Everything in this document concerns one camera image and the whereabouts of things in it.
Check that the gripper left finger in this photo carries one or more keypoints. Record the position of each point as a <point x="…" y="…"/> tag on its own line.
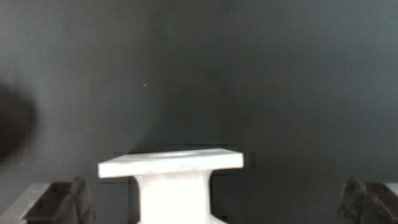
<point x="65" y="206"/>

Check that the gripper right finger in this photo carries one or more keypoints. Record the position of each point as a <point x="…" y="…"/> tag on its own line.
<point x="369" y="203"/>

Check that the white lamp base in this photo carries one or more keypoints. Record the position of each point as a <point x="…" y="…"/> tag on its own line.
<point x="173" y="178"/>

